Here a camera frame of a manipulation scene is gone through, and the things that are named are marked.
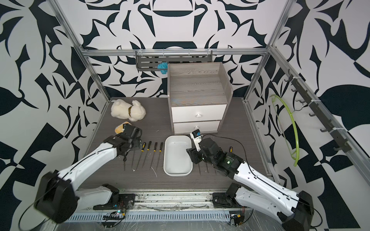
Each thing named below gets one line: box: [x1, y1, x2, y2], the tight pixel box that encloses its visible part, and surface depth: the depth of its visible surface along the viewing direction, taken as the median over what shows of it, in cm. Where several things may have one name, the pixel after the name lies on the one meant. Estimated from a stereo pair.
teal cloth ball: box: [157, 61, 169, 75], surface depth 93 cm
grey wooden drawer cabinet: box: [167, 61, 234, 135], surface depth 85 cm
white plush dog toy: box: [110, 98, 146, 122], surface depth 104 cm
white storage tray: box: [163, 135, 194, 177], surface depth 92 cm
